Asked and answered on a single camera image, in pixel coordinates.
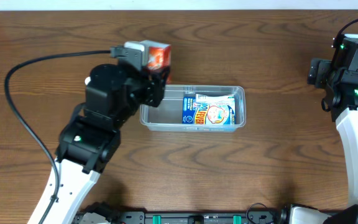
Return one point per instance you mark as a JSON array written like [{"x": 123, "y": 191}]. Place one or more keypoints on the white green medicine box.
[{"x": 214, "y": 100}]

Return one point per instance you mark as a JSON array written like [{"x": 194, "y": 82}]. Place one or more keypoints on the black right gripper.
[{"x": 320, "y": 72}]

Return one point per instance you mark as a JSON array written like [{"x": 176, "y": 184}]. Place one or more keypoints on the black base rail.
[{"x": 103, "y": 213}]

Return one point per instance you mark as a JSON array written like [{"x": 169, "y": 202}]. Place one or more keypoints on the clear plastic container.
[{"x": 168, "y": 115}]

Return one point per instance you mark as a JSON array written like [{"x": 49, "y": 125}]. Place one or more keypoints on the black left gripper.
[{"x": 132, "y": 107}]

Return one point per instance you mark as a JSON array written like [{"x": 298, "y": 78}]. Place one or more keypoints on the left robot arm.
[{"x": 87, "y": 143}]

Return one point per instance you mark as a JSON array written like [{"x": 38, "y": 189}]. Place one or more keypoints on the dark syrup bottle white cap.
[{"x": 87, "y": 80}]

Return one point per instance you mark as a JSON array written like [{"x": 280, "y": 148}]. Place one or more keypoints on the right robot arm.
[{"x": 339, "y": 79}]

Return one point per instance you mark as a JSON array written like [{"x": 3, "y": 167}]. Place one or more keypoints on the red Panadol ActiFast box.
[{"x": 159, "y": 55}]

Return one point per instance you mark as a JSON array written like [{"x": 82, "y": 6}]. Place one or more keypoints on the blue KoolFever box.
[{"x": 207, "y": 114}]

